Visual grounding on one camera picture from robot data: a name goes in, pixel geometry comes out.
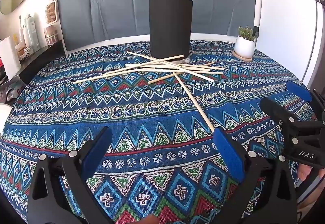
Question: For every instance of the white pump bottle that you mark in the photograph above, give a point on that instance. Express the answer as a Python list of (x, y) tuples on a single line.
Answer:
[(36, 38)]

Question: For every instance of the black cylindrical utensil holder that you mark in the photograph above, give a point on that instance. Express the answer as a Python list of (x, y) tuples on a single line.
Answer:
[(170, 26)]

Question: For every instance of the wooden paddle hairbrush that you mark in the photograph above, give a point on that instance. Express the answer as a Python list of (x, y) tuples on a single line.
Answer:
[(50, 12)]

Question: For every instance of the pink jar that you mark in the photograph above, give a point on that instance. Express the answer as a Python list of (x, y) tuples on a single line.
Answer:
[(52, 36)]

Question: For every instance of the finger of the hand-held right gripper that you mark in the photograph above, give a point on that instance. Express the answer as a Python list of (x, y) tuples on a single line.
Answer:
[(299, 92), (276, 111)]

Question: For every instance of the white board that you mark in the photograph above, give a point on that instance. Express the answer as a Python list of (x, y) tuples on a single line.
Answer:
[(9, 59)]

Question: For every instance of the white refrigerator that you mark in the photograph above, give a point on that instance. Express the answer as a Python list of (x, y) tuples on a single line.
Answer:
[(284, 36)]

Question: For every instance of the white round object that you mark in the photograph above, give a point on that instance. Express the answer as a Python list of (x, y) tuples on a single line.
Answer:
[(4, 118)]

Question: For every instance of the white spray bottle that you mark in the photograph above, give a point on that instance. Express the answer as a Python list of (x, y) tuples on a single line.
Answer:
[(30, 33)]

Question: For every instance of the bunch of wooden chopsticks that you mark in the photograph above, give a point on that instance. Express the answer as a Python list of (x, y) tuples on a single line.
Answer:
[(177, 68)]

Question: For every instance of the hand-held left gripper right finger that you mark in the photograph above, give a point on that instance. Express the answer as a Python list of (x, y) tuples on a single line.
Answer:
[(228, 153)]

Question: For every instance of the blue patterned tablecloth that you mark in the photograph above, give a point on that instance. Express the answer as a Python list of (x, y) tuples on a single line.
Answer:
[(152, 117)]

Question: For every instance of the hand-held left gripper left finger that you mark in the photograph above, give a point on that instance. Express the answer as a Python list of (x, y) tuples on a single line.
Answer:
[(97, 149)]

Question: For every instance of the round wooden coaster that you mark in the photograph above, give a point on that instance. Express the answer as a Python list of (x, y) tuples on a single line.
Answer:
[(242, 59)]

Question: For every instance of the crumpled plastic bag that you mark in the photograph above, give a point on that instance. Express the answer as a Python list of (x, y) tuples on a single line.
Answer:
[(15, 90)]

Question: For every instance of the person's right hand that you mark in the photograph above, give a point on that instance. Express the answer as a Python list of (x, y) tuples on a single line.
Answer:
[(304, 174)]

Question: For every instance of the potted cactus white pot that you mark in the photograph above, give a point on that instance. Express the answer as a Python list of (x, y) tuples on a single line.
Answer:
[(243, 46)]

